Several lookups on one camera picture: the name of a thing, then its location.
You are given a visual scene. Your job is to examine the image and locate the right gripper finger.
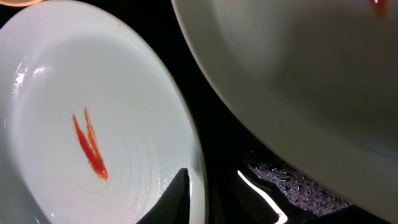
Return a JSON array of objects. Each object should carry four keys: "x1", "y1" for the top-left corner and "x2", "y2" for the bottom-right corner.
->
[{"x1": 137, "y1": 168, "x2": 190, "y2": 224}]

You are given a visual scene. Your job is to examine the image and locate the light blue plate front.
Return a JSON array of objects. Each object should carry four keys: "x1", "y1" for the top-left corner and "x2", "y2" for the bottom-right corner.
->
[{"x1": 1, "y1": 1, "x2": 208, "y2": 223}]

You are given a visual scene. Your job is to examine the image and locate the pale green plate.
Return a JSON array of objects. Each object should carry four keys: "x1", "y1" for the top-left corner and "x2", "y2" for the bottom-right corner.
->
[{"x1": 172, "y1": 0, "x2": 397, "y2": 223}]

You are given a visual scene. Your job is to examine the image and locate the yellow plate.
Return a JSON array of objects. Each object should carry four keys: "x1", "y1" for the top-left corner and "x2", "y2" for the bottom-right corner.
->
[{"x1": 0, "y1": 0, "x2": 43, "y2": 7}]

